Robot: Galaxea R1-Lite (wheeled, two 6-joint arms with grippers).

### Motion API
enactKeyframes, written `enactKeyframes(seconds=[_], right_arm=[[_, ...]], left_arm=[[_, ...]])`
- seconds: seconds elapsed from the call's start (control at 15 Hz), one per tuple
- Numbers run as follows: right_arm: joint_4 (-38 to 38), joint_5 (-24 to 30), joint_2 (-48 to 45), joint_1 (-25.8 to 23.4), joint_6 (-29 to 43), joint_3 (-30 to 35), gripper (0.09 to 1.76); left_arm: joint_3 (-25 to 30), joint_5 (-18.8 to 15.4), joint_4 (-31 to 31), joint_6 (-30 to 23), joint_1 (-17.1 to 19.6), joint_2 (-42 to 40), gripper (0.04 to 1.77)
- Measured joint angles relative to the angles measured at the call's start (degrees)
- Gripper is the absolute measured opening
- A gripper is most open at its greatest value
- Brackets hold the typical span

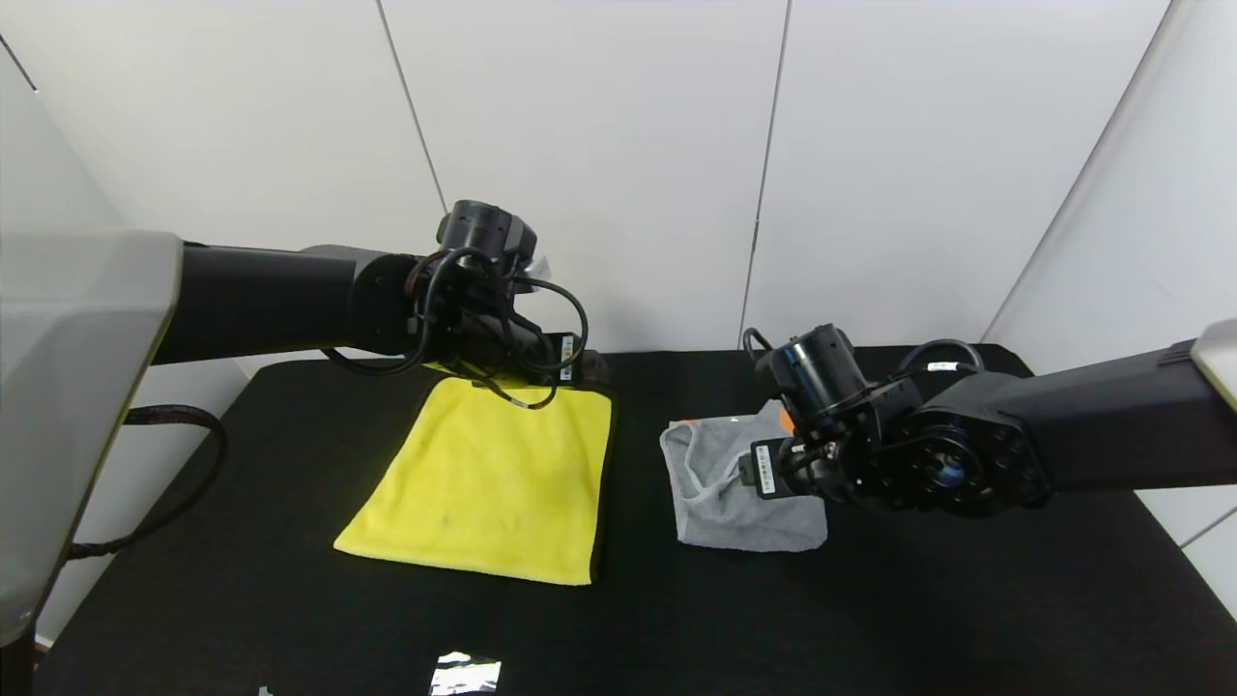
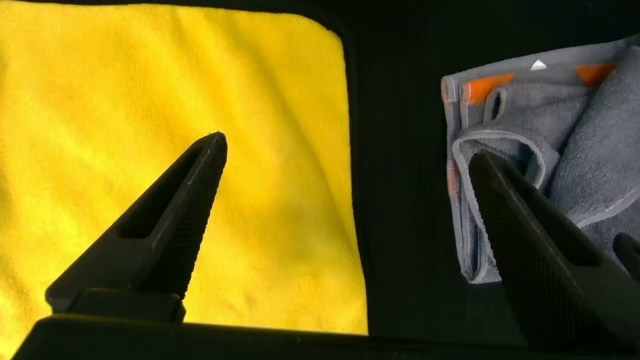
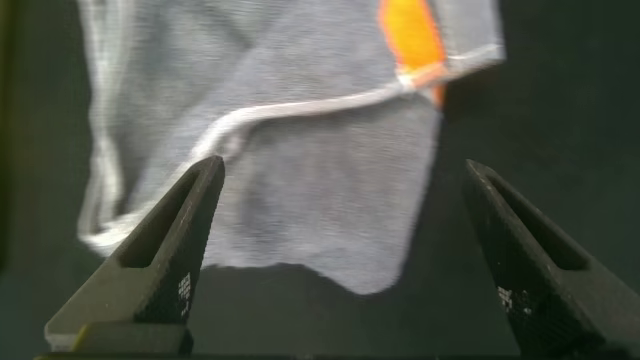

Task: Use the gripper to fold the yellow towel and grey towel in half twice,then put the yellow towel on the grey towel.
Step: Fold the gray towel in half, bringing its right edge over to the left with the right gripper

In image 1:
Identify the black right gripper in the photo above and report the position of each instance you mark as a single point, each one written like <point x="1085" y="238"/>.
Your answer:
<point x="764" y="471"/>

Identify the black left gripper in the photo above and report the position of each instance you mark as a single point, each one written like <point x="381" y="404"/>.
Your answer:
<point x="570" y="357"/>

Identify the grey towel with orange marks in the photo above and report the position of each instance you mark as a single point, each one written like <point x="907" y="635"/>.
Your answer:
<point x="725" y="522"/>

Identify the yellow towel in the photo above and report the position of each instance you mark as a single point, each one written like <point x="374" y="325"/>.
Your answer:
<point x="483" y="483"/>

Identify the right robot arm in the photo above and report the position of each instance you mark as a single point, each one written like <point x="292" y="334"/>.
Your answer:
<point x="1063" y="435"/>

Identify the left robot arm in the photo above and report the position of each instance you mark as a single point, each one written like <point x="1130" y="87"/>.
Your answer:
<point x="87" y="387"/>

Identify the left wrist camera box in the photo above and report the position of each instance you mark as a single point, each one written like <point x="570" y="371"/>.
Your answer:
<point x="538" y="266"/>

